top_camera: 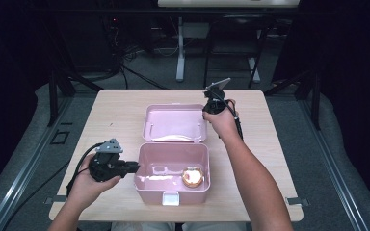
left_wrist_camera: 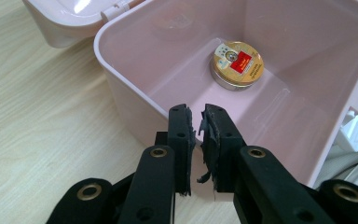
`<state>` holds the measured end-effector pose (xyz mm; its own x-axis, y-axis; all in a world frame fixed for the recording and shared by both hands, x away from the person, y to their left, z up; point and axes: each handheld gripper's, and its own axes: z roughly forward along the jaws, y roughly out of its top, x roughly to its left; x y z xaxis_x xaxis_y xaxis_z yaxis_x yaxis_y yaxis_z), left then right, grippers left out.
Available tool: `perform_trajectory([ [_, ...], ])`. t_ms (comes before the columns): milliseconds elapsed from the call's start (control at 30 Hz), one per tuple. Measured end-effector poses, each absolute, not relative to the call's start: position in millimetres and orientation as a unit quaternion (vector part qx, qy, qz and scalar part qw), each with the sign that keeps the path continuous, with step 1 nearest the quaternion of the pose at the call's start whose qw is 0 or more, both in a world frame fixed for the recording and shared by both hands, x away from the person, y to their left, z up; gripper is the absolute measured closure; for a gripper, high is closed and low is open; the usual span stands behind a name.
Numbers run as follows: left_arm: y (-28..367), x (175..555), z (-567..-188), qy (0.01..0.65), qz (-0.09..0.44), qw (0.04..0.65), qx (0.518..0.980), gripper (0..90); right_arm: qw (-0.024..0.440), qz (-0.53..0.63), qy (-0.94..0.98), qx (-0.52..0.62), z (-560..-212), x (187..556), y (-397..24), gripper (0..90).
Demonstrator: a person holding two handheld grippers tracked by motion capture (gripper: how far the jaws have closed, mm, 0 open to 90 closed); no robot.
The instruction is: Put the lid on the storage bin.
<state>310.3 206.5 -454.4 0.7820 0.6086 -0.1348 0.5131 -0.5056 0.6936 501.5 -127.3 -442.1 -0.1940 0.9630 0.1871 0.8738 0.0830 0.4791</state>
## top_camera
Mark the person's left hand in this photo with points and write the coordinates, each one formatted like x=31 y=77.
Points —
x=85 y=189

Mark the black metal stand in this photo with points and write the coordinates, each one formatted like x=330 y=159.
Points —
x=314 y=96
x=53 y=96

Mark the aluminium floor rail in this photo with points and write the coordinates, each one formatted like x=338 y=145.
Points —
x=330 y=170
x=22 y=176

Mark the black cabinet with red light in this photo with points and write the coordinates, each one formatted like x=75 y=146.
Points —
x=83 y=41

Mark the grey table bracket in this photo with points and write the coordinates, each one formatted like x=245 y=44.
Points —
x=297 y=201
x=54 y=200

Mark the pink plastic box with lid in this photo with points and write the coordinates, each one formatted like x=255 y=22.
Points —
x=170 y=154

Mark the black metal chair frame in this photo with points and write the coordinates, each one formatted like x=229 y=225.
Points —
x=257 y=48

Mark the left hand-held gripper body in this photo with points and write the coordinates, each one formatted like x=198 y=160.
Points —
x=106 y=166

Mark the person's right hand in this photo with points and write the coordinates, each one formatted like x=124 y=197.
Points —
x=224 y=123

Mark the dark curtain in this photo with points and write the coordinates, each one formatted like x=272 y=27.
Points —
x=356 y=80
x=6 y=80

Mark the white desk leg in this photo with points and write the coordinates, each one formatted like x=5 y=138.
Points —
x=254 y=70
x=180 y=54

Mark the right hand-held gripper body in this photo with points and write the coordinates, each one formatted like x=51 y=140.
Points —
x=215 y=102

